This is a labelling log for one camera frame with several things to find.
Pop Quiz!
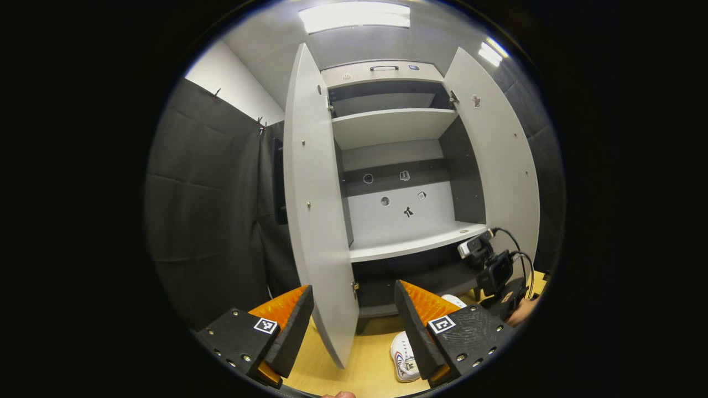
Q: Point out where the black backdrop cloth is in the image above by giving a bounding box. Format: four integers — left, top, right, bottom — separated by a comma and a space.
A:
257, 121, 302, 299

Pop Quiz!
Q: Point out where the grey cabinet drawer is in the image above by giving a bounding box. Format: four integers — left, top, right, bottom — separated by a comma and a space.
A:
320, 60, 445, 89

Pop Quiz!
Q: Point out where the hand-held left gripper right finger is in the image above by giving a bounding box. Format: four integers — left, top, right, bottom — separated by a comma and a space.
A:
394, 280, 516, 387

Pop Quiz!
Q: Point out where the black quilted cloth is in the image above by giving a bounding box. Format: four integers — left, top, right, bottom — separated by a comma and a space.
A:
145, 77, 266, 332
492, 55, 566, 274

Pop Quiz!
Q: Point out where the grey shoe cabinet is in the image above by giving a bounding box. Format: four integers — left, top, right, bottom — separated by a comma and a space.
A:
320, 60, 488, 335

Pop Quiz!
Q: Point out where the grey shoe cabinet door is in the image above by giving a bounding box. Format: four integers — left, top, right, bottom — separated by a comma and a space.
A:
442, 46, 540, 266
283, 43, 360, 369

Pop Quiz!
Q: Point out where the black cable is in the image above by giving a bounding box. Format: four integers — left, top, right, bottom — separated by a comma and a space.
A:
510, 252, 536, 302
491, 227, 526, 280

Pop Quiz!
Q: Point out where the small ceiling light panel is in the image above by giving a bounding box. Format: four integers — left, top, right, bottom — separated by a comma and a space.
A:
478, 38, 509, 68

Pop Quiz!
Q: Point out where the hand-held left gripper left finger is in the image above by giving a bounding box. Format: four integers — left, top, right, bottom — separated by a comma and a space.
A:
195, 285, 315, 389

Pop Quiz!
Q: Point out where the grey cabinet shelf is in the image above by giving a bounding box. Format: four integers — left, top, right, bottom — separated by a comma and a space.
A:
331, 108, 460, 151
348, 221, 488, 263

